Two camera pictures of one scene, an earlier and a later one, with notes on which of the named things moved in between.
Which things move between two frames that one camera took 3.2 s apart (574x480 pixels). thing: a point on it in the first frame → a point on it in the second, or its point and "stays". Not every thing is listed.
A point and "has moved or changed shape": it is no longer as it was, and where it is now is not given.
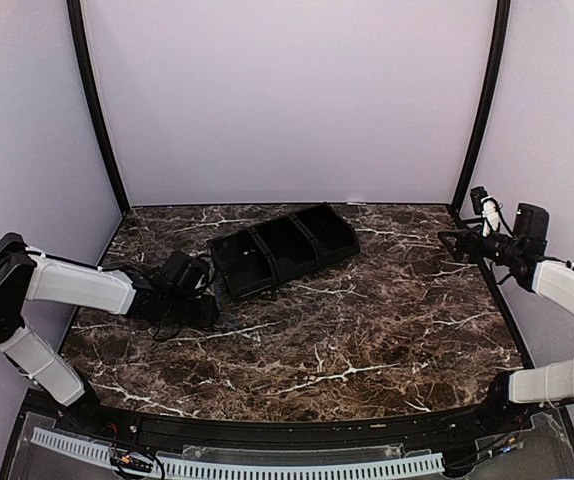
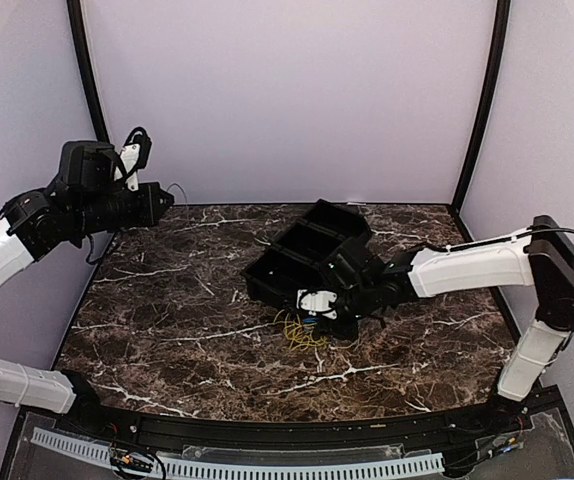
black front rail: x=111 y=424 stays
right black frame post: x=487 y=107 stays
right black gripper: x=464 y=236 → x=330 y=329
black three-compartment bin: x=256 y=257 has moved or changed shape
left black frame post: x=74 y=9 stays
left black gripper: x=206 y=316 → x=150 y=214
